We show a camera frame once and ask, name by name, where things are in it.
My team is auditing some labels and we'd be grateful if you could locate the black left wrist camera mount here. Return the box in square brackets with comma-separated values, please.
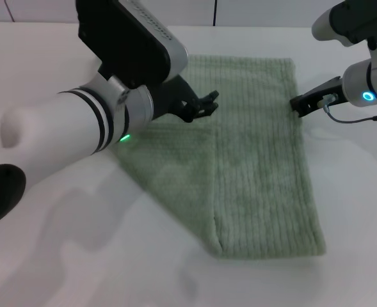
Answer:
[75, 0, 189, 91]

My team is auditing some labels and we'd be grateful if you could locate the thin grey cable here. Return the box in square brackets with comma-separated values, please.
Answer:
[322, 94, 377, 124]

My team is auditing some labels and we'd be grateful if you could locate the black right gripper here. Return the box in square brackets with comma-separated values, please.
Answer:
[289, 75, 344, 118]

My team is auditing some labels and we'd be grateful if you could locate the pale green ribbed towel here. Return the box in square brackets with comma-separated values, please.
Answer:
[113, 54, 327, 258]

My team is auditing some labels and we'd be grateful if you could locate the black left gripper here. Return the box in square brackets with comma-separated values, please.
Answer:
[149, 75, 220, 124]

